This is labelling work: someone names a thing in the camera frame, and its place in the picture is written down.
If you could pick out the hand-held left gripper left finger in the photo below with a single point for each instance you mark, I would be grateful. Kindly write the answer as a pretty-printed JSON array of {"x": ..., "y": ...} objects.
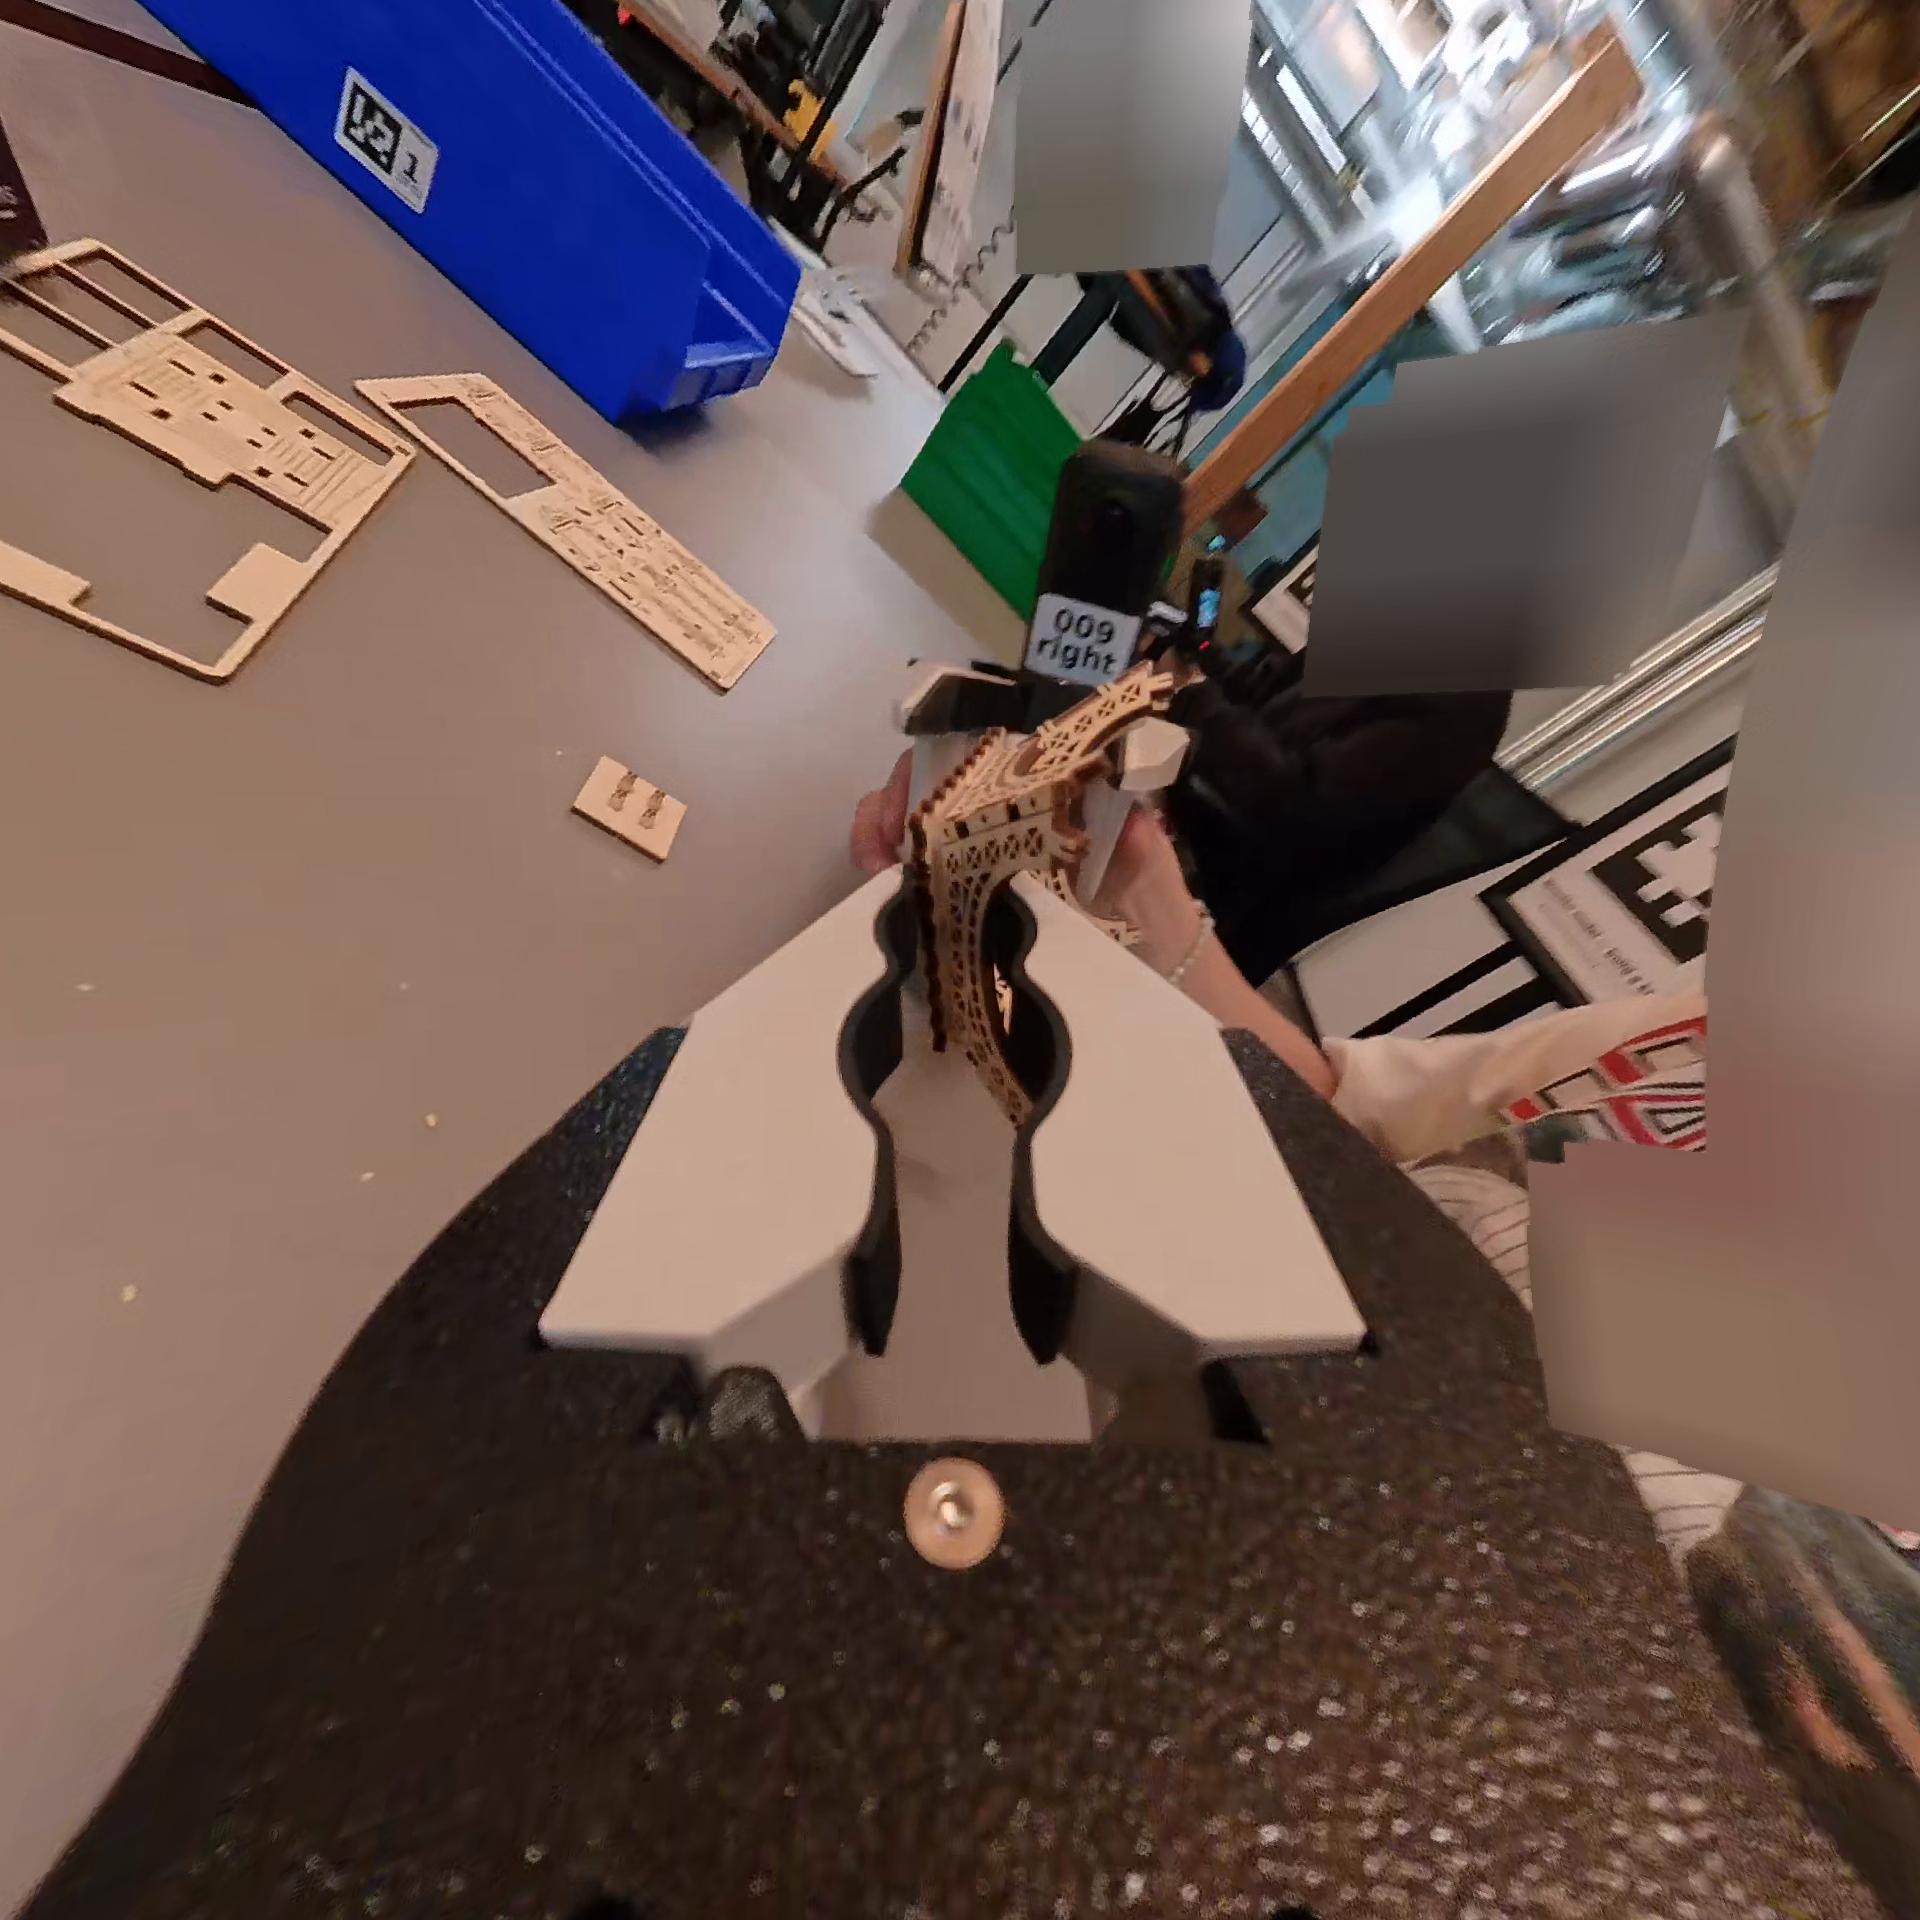
[{"x": 720, "y": 1185}]

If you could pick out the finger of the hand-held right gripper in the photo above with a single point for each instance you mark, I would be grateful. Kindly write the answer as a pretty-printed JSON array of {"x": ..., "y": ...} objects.
[
  {"x": 1157, "y": 756},
  {"x": 968, "y": 702}
]

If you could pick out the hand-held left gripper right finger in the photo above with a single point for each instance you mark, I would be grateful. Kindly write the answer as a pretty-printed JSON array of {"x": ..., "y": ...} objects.
[{"x": 1185, "y": 1185}]

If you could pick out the wooden tower base model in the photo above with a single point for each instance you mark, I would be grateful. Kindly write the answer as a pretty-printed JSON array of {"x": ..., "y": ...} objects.
[{"x": 1004, "y": 811}]

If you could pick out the person's right forearm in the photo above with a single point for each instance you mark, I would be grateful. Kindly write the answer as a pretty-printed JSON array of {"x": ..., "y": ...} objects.
[{"x": 1266, "y": 1028}]

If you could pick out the grey desk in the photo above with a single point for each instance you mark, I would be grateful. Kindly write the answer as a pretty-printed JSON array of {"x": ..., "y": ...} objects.
[{"x": 300, "y": 974}]

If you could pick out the person's right hand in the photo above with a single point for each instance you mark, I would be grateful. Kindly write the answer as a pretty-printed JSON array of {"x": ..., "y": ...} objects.
[{"x": 1162, "y": 901}]

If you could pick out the green plastic bin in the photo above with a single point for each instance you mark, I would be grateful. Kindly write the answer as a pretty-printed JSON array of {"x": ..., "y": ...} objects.
[{"x": 990, "y": 466}]

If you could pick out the person's printed shirt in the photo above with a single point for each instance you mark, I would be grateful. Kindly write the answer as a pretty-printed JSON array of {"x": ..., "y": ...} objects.
[{"x": 1441, "y": 1079}]

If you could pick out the small square wooden piece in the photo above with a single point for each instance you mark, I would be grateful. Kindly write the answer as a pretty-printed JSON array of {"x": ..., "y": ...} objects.
[{"x": 629, "y": 811}]

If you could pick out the long wooden parts sheet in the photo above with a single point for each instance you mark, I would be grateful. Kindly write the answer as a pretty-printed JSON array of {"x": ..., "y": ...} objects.
[{"x": 629, "y": 557}]

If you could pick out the wooden document stand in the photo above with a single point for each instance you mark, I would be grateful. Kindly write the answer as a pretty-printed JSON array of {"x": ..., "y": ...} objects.
[{"x": 921, "y": 166}]

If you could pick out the black white marker sign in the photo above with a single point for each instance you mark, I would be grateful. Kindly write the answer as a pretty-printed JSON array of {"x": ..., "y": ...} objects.
[{"x": 1634, "y": 885}]

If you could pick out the blue plastic bin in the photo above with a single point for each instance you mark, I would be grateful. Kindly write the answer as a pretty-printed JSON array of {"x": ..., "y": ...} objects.
[{"x": 524, "y": 182}]

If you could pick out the wooden puzzle frame sheet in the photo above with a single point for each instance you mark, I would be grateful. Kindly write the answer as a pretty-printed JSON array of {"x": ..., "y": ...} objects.
[{"x": 165, "y": 398}]

